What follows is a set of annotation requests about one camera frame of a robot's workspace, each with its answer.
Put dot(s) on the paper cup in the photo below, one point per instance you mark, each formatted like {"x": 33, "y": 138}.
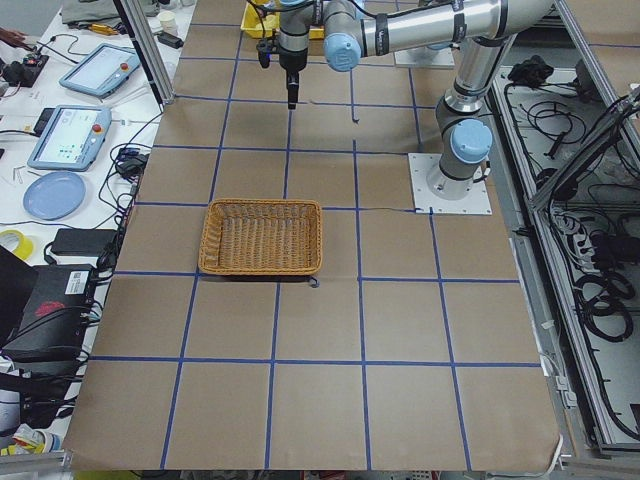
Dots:
{"x": 168, "y": 22}

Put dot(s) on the aluminium frame post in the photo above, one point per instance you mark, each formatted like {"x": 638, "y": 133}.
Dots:
{"x": 139, "y": 31}

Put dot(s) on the black power adapter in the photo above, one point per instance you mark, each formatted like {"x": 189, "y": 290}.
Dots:
{"x": 79, "y": 243}

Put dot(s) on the yellow plastic bin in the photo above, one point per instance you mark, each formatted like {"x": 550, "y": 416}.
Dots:
{"x": 257, "y": 24}

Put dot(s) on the woven wicker basket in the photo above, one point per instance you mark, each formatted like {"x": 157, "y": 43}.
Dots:
{"x": 258, "y": 237}

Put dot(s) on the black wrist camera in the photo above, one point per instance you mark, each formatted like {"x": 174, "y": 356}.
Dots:
{"x": 264, "y": 49}

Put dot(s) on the blue plate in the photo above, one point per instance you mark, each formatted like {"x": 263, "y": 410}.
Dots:
{"x": 54, "y": 195}

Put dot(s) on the lower teach pendant tablet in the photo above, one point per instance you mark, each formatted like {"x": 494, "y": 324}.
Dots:
{"x": 71, "y": 139}

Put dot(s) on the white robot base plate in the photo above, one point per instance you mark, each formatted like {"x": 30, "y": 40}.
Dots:
{"x": 434, "y": 193}

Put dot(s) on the black cloth bundle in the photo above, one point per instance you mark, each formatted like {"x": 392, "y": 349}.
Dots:
{"x": 532, "y": 72}

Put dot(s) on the yellow tape roll on desk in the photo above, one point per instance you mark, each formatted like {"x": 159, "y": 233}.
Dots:
{"x": 17, "y": 243}

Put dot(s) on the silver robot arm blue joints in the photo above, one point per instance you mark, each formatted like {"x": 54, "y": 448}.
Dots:
{"x": 486, "y": 28}

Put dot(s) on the aluminium side rail frame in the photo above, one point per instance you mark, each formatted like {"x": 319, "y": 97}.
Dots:
{"x": 573, "y": 147}

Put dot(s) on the teach pendant tablet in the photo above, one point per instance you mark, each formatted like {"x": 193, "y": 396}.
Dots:
{"x": 102, "y": 71}
{"x": 71, "y": 139}

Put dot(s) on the black computer box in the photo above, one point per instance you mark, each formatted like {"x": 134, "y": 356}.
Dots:
{"x": 46, "y": 311}

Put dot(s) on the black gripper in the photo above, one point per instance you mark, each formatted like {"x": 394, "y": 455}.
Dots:
{"x": 292, "y": 60}

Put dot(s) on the upper teach pendant tablet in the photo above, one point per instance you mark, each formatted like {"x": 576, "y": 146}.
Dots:
{"x": 102, "y": 71}

